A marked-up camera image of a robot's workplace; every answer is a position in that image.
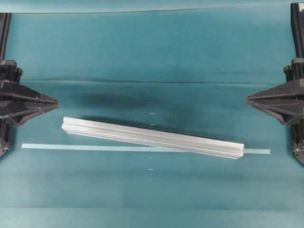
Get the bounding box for teal table cloth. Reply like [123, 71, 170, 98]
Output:
[0, 5, 304, 228]

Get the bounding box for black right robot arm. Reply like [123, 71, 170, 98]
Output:
[246, 2, 304, 125]

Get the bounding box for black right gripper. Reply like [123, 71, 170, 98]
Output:
[246, 58, 304, 125]

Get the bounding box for silver aluminium extrusion rail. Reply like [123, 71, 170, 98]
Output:
[61, 117, 244, 159]

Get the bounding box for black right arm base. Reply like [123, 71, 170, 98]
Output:
[290, 119, 304, 165]

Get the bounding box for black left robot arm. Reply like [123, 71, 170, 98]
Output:
[0, 13, 59, 126]

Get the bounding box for light blue tape strip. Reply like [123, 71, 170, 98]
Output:
[21, 143, 272, 154]

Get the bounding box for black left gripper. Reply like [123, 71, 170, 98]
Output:
[0, 60, 59, 126]

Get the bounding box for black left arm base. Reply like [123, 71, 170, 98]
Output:
[0, 118, 15, 158]

